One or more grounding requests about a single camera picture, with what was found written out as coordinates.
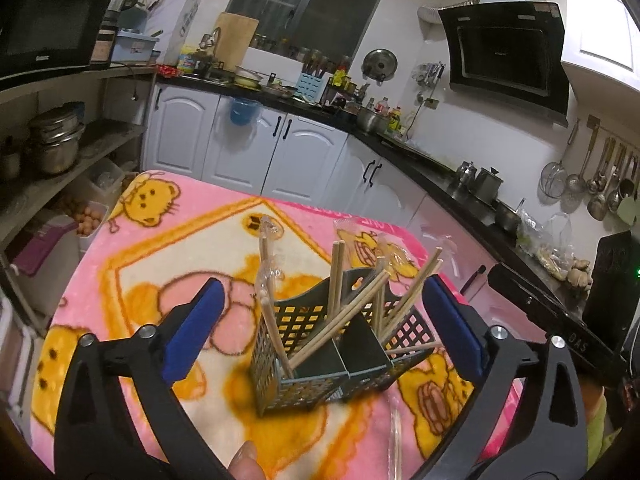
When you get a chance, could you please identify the blue knife block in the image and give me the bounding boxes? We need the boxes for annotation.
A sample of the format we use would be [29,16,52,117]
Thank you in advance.
[297,71,328,103]

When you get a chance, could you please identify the bunch of wooden chopsticks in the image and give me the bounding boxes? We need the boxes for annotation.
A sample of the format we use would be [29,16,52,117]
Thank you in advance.
[287,241,446,371]

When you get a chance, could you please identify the steel saucepan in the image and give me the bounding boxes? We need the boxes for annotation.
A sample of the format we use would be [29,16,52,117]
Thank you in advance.
[494,199,526,234]

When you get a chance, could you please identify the light blue plastic box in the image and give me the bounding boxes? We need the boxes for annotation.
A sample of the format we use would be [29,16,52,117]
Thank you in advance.
[111,29,162,64]

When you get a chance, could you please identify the ginger root pile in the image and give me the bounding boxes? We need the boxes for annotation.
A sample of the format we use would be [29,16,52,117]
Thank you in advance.
[567,259,594,288]

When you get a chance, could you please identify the pile of brown eggs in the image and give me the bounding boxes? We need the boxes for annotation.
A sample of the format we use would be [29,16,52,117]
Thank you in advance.
[64,199,108,237]

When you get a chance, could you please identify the clear plastic sleeve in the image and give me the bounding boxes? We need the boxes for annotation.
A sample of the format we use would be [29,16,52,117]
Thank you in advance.
[387,392,405,480]

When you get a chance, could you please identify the wall utensil rack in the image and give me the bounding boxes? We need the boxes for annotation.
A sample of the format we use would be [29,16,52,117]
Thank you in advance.
[412,61,447,87]

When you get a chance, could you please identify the black microwave oven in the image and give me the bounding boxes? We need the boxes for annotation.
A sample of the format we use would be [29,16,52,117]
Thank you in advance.
[0,0,117,81]

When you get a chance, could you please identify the stack of bowls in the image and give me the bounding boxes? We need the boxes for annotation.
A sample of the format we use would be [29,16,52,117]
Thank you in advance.
[233,65,264,89]

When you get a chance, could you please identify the person's left hand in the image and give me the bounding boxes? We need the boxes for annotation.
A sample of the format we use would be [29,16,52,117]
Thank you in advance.
[227,440,267,480]

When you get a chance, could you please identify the yellow-green cloth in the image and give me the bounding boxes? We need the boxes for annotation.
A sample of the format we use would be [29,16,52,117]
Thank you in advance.
[586,385,608,468]

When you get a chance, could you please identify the clear plastic wrapper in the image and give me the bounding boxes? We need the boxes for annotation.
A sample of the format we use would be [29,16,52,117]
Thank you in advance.
[334,225,418,286]

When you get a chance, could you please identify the wooden cutting board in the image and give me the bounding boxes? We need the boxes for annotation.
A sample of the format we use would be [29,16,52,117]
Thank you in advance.
[212,11,260,73]

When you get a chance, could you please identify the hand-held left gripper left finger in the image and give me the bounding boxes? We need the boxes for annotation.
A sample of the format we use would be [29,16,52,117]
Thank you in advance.
[52,278,233,480]

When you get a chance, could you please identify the yellow dish soap bottle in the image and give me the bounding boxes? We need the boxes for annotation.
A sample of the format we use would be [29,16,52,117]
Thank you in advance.
[177,44,199,72]

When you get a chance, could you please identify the steel pot lid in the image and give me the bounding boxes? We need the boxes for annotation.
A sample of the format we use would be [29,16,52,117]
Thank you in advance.
[362,48,399,82]

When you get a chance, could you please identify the hanging wire strainer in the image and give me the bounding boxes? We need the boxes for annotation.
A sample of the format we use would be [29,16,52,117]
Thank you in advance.
[539,119,581,206]

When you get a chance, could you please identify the stainless steel pots on shelf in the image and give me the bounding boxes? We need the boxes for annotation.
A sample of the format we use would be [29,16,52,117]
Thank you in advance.
[29,102,87,177]

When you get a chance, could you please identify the blue hanging basin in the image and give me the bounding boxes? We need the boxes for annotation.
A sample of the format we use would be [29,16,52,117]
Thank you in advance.
[229,97,262,127]

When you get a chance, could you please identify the white lower kitchen cabinets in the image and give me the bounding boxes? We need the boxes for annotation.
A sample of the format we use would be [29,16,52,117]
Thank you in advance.
[141,82,506,306]

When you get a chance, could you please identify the black range hood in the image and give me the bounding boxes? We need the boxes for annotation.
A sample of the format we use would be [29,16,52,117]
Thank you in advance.
[437,0,571,128]

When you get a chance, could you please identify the clear plastic bags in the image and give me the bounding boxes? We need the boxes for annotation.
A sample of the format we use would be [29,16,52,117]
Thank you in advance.
[517,210,573,263]

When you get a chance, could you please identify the white upper cabinet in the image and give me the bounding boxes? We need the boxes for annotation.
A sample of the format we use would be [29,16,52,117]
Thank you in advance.
[561,0,640,111]

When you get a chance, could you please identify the row of hanging kitchen ladles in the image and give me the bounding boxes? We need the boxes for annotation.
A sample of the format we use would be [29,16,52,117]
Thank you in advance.
[566,115,640,226]

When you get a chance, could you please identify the row of spice jars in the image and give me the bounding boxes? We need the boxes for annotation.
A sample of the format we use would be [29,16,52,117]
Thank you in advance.
[250,34,352,75]

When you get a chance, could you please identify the cluster of condiment bottles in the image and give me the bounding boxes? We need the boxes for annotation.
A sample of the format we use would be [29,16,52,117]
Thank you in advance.
[327,57,405,135]

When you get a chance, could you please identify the pink storage box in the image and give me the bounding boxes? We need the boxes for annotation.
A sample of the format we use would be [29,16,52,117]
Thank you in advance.
[12,225,68,277]

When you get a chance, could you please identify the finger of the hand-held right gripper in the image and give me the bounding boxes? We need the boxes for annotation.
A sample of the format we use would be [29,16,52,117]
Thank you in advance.
[487,262,627,382]

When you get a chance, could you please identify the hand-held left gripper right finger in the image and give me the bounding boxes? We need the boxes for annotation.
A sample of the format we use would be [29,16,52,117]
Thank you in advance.
[415,275,588,480]

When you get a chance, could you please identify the wooden shelf unit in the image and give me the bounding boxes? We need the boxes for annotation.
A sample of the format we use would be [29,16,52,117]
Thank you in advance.
[0,62,158,311]

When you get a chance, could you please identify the steel mixing bowl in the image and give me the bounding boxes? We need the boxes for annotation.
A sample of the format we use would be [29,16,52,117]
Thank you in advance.
[356,107,390,134]

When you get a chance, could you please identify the dark kitchen window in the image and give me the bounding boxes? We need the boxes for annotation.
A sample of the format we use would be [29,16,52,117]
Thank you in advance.
[227,0,401,63]

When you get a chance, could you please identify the small steel pot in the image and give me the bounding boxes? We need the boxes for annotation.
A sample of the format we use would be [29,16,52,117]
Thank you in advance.
[0,135,23,183]

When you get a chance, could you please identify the grey plastic utensil basket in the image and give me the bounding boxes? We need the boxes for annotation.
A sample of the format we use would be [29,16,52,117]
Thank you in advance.
[249,267,446,417]

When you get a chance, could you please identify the pink printed blanket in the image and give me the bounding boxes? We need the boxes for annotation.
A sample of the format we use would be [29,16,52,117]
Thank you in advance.
[30,170,521,480]

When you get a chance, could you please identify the small steel kettle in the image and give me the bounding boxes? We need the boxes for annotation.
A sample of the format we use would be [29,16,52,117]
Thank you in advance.
[454,160,477,192]

